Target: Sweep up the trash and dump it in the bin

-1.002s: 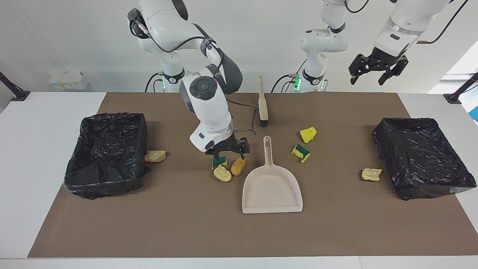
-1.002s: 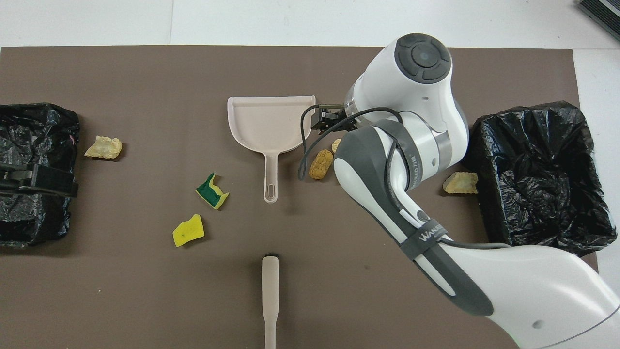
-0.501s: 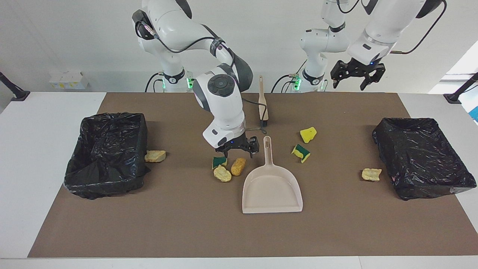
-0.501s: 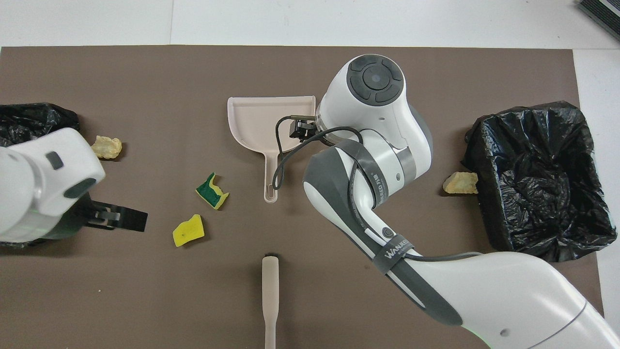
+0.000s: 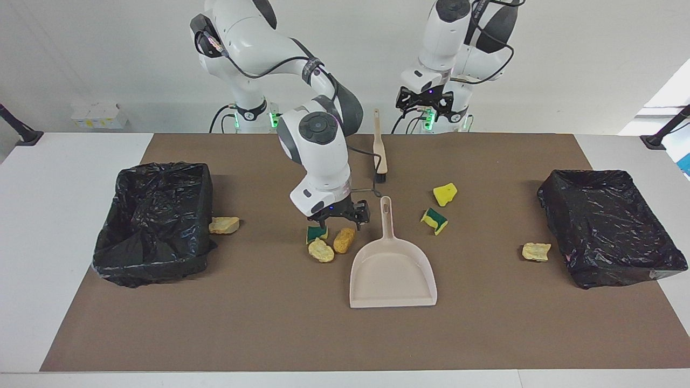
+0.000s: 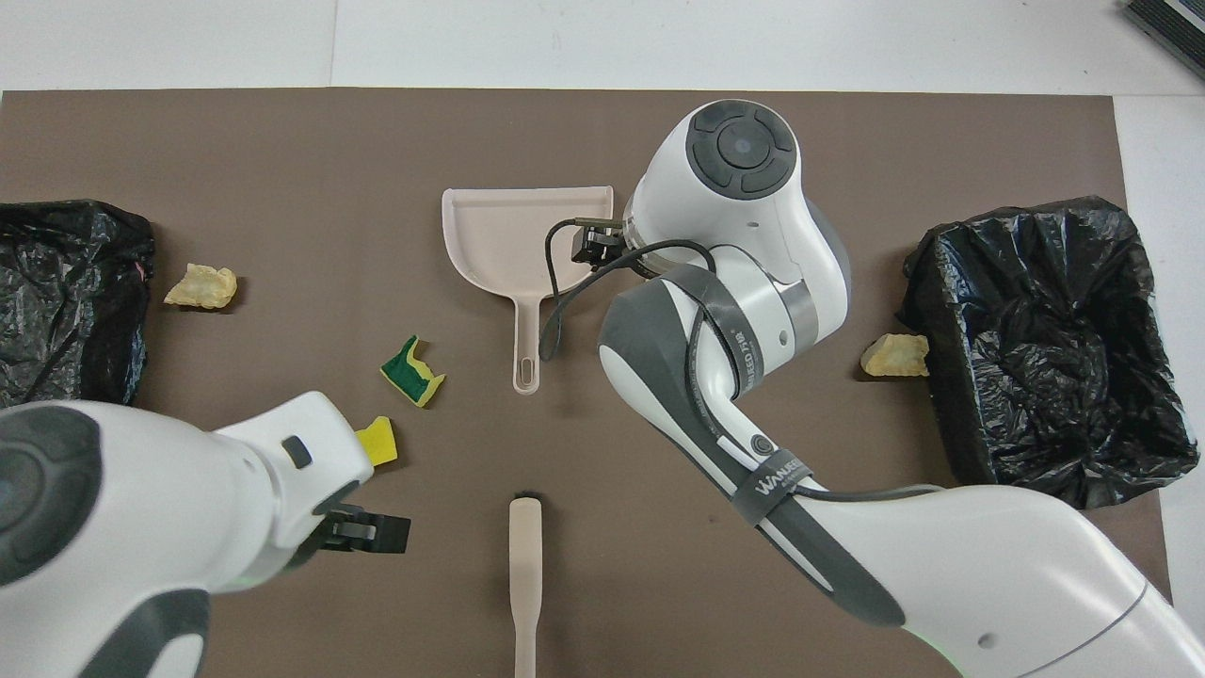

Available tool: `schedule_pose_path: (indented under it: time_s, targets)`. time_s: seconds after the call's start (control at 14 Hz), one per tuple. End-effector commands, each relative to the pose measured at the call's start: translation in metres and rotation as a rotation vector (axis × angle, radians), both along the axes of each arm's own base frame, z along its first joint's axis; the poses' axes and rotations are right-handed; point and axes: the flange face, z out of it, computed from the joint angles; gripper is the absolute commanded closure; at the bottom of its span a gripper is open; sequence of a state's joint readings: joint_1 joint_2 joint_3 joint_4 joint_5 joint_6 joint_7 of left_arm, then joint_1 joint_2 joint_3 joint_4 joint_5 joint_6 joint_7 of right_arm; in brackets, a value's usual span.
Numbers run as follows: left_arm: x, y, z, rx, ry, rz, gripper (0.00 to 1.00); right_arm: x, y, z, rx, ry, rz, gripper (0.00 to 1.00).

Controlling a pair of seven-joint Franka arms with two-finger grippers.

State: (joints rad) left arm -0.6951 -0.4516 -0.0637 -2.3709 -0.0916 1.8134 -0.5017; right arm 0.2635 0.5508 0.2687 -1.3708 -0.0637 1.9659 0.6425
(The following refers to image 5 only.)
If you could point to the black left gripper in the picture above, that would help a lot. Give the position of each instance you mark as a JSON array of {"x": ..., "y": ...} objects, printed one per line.
[{"x": 428, "y": 97}]

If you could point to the green and yellow sponge piece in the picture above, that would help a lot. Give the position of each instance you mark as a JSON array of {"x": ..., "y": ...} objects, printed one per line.
[{"x": 434, "y": 221}]

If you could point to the bin lined with black bag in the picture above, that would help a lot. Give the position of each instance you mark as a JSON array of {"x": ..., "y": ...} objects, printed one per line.
[
  {"x": 609, "y": 226},
  {"x": 156, "y": 226}
]

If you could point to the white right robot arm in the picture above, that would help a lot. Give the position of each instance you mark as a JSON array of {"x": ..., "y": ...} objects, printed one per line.
[{"x": 318, "y": 156}]

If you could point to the small green sponge piece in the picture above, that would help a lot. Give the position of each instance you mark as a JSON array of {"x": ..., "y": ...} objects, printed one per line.
[{"x": 317, "y": 234}]

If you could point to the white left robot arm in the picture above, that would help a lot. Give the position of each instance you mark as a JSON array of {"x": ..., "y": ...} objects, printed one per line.
[{"x": 447, "y": 48}]

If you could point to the beige hand brush black bristles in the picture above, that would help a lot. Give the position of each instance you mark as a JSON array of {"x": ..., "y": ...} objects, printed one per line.
[{"x": 379, "y": 145}]

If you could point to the pale foam piece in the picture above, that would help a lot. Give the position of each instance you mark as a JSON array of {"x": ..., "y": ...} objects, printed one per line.
[
  {"x": 321, "y": 251},
  {"x": 536, "y": 251},
  {"x": 223, "y": 225}
]

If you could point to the brown table mat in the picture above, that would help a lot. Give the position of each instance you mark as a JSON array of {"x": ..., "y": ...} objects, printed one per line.
[{"x": 323, "y": 334}]

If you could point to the white cardboard box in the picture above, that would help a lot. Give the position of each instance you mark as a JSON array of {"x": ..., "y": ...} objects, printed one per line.
[{"x": 99, "y": 115}]

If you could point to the brown cork-like lump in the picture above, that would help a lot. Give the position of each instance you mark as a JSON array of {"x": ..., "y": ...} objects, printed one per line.
[{"x": 344, "y": 240}]

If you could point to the light blue object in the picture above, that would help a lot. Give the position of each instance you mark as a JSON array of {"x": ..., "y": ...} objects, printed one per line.
[{"x": 685, "y": 164}]

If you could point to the beige plastic dustpan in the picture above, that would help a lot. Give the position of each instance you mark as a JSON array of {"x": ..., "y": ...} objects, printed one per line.
[{"x": 391, "y": 275}]

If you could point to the all yellow sponge piece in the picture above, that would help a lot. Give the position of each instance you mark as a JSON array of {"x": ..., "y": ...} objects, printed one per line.
[{"x": 445, "y": 194}]

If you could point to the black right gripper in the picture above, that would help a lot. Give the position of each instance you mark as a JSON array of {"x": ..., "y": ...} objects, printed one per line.
[{"x": 340, "y": 210}]

